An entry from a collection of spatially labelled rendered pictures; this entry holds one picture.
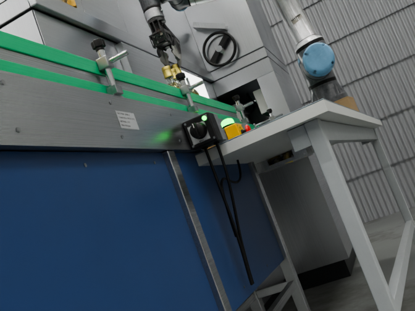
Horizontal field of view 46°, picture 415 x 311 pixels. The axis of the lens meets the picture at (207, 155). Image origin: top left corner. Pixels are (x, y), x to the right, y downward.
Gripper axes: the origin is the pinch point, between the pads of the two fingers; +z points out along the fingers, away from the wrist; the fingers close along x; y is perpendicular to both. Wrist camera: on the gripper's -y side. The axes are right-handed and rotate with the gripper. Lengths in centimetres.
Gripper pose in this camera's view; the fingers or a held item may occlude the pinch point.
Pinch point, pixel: (175, 66)
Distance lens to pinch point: 202.3
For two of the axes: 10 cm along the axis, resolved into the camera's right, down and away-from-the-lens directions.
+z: 3.5, 9.3, -1.2
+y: -3.4, 0.0, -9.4
